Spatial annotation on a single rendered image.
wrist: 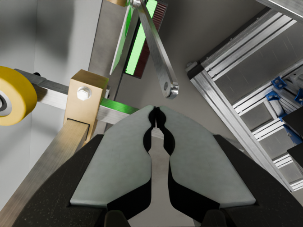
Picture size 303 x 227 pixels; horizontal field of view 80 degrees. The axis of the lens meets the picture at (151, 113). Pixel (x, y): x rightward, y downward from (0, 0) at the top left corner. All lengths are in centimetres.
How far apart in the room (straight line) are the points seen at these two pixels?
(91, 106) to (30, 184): 14
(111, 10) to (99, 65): 12
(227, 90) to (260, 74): 17
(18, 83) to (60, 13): 29
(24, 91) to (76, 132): 9
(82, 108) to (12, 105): 9
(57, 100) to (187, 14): 93
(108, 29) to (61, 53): 18
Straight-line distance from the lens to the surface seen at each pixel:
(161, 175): 173
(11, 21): 50
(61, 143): 29
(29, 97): 31
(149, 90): 122
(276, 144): 145
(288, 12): 33
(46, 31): 57
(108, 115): 32
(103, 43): 44
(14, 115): 32
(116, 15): 43
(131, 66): 44
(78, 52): 55
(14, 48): 52
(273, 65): 113
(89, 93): 30
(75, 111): 32
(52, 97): 34
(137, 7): 26
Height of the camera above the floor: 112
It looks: 60 degrees down
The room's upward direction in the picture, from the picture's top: 180 degrees clockwise
